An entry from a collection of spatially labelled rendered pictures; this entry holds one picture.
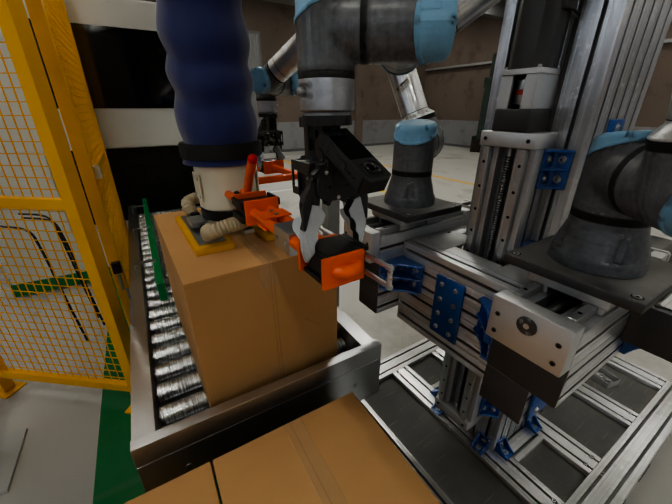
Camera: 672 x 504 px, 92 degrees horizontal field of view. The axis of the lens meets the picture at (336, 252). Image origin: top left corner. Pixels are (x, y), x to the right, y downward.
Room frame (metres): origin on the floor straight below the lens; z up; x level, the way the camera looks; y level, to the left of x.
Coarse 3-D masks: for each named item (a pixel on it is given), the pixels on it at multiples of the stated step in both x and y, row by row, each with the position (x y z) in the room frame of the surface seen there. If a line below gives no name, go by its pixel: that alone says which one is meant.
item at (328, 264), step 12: (324, 240) 0.48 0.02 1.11; (336, 240) 0.48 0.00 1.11; (300, 252) 0.47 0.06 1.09; (324, 252) 0.44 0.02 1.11; (336, 252) 0.44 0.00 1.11; (348, 252) 0.44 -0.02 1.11; (360, 252) 0.44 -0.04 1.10; (300, 264) 0.47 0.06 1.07; (312, 264) 0.46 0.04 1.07; (324, 264) 0.41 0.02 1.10; (336, 264) 0.42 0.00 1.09; (312, 276) 0.45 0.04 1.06; (324, 276) 0.41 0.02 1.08; (360, 276) 0.44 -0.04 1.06; (324, 288) 0.41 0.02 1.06
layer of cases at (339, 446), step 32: (320, 416) 0.61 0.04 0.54; (352, 416) 0.61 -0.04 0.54; (256, 448) 0.52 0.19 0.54; (288, 448) 0.52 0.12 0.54; (320, 448) 0.52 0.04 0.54; (352, 448) 0.52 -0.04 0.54; (384, 448) 0.52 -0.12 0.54; (192, 480) 0.45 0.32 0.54; (224, 480) 0.45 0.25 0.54; (256, 480) 0.45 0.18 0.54; (288, 480) 0.45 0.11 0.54; (320, 480) 0.45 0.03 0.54; (352, 480) 0.45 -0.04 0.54; (384, 480) 0.45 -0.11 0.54; (416, 480) 0.45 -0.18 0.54
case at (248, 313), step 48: (240, 240) 0.86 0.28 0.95; (192, 288) 0.62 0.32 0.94; (240, 288) 0.67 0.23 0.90; (288, 288) 0.74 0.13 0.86; (336, 288) 0.82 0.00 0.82; (192, 336) 0.66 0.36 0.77; (240, 336) 0.67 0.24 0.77; (288, 336) 0.74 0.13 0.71; (336, 336) 0.82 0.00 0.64; (240, 384) 0.66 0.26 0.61
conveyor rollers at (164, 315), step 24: (144, 216) 2.35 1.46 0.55; (144, 240) 1.87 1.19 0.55; (144, 264) 1.54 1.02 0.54; (168, 288) 1.28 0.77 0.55; (168, 312) 1.11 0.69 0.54; (168, 336) 0.95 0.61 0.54; (192, 360) 0.82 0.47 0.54; (168, 384) 0.72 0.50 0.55; (192, 384) 0.73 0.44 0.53; (168, 408) 0.63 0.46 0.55; (192, 408) 0.65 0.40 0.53
